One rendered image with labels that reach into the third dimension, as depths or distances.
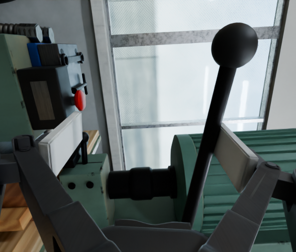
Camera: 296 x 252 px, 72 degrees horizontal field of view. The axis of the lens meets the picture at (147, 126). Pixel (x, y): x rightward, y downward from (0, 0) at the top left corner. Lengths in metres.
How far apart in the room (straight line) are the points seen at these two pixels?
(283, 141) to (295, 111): 1.75
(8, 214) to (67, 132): 0.19
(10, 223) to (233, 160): 0.27
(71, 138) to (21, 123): 0.14
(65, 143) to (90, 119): 1.62
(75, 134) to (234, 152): 0.13
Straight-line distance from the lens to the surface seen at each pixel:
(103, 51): 1.59
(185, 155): 0.32
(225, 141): 0.19
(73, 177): 0.36
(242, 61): 0.18
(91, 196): 0.38
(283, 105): 2.06
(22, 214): 0.33
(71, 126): 0.18
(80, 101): 0.30
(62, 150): 0.17
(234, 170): 0.17
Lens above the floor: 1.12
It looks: level
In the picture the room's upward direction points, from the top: 87 degrees clockwise
